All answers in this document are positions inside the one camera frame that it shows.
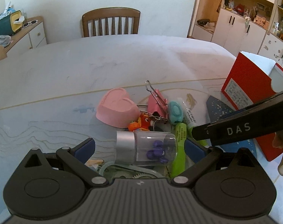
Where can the green tissue box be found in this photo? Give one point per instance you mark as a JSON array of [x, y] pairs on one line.
[[6, 25]]

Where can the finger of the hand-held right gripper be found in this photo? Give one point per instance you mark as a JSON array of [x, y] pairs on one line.
[[239, 130]]

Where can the dark blue spotted ruler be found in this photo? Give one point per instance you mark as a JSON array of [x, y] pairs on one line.
[[216, 107]]

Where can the clutter on cabinet counter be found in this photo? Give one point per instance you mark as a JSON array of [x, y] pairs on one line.
[[246, 10]]

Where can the pink heart-shaped box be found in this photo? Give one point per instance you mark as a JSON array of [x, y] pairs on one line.
[[115, 107]]

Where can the grey plastic bag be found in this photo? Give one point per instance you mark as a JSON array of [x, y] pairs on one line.
[[0, 40]]

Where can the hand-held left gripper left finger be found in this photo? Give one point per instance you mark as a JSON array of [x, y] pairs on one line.
[[85, 147]]

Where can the white sunglasses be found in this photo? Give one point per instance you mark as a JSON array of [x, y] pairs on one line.
[[29, 23]]

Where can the wooden chair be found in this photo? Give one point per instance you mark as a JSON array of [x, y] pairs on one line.
[[111, 22]]

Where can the teal oval correction tape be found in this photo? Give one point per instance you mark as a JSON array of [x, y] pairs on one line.
[[175, 112]]

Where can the white wooden sideboard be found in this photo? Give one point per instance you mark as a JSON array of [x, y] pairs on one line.
[[34, 37]]

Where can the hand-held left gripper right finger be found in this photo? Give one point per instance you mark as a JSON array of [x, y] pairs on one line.
[[194, 152]]

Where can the white pen with green cap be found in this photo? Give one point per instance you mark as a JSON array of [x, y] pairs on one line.
[[190, 117]]

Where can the small beige scrap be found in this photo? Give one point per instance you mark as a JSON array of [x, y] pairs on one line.
[[191, 99]]

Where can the clear bottle with silver cap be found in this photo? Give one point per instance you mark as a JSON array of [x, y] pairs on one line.
[[143, 145]]

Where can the red and white cardboard box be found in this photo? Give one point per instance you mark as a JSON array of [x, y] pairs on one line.
[[246, 84]]

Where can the green highlighter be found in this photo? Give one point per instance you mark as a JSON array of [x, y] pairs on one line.
[[180, 144]]

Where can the clear tape dispenser with gears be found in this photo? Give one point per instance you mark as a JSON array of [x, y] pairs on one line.
[[122, 173]]

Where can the tall white cabinet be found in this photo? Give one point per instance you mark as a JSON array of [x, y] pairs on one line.
[[239, 31]]

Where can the pink binder clip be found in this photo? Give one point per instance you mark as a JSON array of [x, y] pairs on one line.
[[155, 107]]

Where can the purple pins cluster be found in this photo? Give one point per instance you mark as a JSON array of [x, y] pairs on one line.
[[156, 152]]

